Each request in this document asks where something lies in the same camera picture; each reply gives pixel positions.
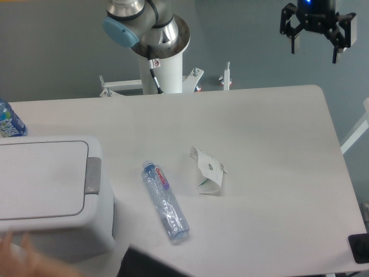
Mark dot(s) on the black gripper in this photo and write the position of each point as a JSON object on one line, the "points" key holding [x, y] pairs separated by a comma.
{"points": [[319, 17]]}

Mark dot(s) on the silver robot arm blue cap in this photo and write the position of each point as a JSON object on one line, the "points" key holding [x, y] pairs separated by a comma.
{"points": [[152, 30]]}

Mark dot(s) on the white trash can body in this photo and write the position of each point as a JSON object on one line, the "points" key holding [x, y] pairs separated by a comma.
{"points": [[78, 237]]}

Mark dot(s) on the white trash can lid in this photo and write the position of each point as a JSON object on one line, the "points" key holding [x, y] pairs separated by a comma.
{"points": [[43, 180]]}

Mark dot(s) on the blurred human hand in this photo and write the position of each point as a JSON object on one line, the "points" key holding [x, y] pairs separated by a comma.
{"points": [[34, 263]]}

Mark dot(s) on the crumpled white paper carton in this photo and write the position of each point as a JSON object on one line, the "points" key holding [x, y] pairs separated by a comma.
{"points": [[211, 172]]}

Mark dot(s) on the black clamp on table edge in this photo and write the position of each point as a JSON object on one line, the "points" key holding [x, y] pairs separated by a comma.
{"points": [[359, 247]]}

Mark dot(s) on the clear plastic water bottle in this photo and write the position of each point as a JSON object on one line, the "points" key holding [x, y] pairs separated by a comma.
{"points": [[166, 204]]}

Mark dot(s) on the grey lid push button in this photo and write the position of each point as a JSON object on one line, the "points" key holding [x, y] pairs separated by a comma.
{"points": [[93, 175]]}

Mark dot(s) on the black object under table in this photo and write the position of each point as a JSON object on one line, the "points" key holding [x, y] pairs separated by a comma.
{"points": [[138, 263]]}

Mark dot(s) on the blue label water bottle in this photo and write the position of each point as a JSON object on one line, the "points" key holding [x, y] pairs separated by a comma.
{"points": [[11, 124]]}

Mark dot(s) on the white frame at right edge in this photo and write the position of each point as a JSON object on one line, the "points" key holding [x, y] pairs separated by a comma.
{"points": [[359, 128]]}

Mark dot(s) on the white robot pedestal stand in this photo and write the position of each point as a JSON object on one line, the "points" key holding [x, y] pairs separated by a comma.
{"points": [[157, 76]]}

